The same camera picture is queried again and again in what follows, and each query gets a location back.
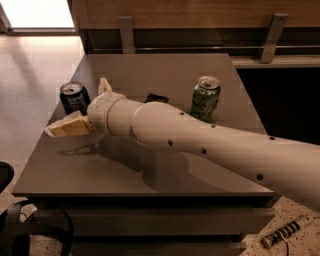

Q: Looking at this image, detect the black snack bar wrapper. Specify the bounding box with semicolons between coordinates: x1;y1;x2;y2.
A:
145;93;169;103

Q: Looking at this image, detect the wooden wall counter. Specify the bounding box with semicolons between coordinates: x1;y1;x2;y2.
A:
67;0;320;67

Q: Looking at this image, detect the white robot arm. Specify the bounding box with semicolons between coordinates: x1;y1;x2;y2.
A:
45;78;320;211

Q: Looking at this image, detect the dark blue pepsi can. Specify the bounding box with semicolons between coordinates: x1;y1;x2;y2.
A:
60;81;91;115

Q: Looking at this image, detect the right metal bracket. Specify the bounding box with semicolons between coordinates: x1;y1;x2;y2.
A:
258;13;288;64

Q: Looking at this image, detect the black chair base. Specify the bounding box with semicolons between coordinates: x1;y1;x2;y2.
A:
0;161;75;256

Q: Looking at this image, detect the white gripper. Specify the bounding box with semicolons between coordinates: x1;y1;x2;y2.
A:
45;77;125;137

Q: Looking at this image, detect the horizontal metal rail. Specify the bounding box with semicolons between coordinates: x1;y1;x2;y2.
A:
92;45;320;51

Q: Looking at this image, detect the green soda can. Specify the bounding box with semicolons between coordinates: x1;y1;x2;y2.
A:
191;76;221;123

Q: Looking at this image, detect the left metal bracket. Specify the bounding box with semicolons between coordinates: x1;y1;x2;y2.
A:
118;16;136;54

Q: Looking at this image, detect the metal bracket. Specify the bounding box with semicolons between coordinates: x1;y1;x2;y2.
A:
258;13;288;64
118;16;136;54

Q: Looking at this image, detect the grey drawer cabinet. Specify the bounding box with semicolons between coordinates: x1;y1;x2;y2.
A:
13;54;279;256

